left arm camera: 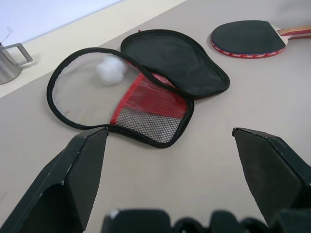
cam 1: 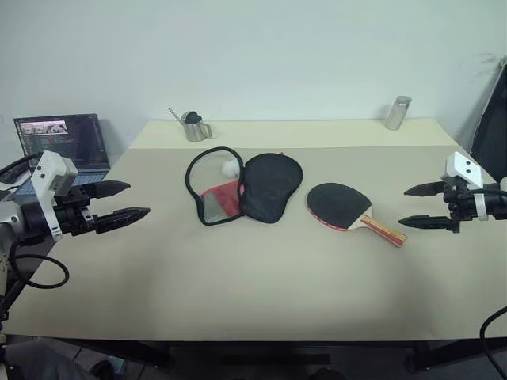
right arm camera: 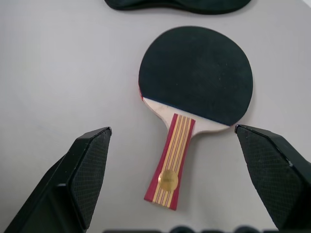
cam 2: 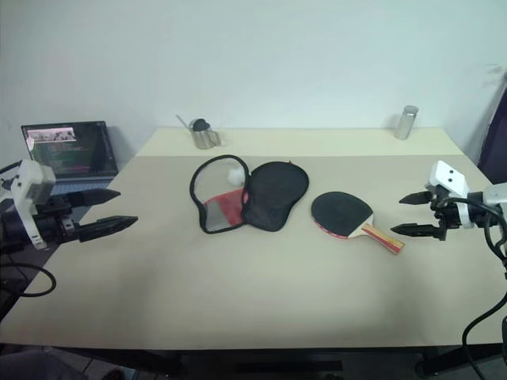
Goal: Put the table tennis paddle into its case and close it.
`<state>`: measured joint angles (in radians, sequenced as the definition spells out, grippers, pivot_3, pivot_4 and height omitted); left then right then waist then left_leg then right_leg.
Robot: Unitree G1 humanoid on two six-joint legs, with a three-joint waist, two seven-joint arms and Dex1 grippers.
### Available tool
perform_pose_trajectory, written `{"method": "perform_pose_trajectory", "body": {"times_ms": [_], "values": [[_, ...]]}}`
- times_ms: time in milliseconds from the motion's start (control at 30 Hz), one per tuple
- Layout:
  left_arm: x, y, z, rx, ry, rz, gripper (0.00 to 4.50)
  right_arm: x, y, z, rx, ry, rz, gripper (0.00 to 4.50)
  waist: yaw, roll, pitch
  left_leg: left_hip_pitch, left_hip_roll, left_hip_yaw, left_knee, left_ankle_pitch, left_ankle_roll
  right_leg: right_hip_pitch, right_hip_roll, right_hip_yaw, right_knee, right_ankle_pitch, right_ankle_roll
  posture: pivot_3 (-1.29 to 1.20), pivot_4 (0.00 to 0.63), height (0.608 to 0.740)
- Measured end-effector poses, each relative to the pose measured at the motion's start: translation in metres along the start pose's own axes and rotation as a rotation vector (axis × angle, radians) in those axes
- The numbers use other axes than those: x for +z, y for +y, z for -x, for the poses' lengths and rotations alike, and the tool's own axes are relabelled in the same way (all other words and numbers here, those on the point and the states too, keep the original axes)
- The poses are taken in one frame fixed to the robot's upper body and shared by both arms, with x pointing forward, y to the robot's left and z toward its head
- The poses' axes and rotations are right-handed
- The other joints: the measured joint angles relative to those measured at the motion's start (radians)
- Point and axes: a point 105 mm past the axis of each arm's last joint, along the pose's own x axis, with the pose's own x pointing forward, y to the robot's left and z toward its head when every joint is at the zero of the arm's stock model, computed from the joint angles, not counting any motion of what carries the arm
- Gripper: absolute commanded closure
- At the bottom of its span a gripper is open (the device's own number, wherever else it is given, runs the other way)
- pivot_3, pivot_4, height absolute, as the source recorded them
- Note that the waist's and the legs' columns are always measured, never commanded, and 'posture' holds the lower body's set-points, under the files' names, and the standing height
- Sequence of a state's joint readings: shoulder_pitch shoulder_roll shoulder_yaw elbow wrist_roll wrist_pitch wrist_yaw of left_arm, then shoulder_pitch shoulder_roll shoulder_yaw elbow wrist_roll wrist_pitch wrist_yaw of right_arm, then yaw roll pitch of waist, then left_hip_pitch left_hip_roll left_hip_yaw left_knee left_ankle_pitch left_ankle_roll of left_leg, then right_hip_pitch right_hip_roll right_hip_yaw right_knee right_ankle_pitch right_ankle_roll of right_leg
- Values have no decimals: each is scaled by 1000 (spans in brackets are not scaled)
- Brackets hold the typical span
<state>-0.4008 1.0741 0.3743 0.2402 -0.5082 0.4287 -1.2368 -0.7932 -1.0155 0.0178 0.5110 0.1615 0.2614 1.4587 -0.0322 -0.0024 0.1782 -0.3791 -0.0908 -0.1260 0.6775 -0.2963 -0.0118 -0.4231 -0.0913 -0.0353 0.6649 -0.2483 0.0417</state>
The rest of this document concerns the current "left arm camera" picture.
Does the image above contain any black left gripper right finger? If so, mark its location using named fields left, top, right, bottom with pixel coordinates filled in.
left=232, top=127, right=311, bottom=224

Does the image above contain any black table tennis paddle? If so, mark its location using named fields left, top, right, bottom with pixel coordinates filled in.
left=210, top=20, right=311, bottom=59

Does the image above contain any steel cup with handle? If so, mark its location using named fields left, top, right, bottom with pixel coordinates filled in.
left=0, top=41, right=34, bottom=85

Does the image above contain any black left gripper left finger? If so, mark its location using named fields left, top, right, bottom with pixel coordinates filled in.
left=0, top=126, right=109, bottom=233

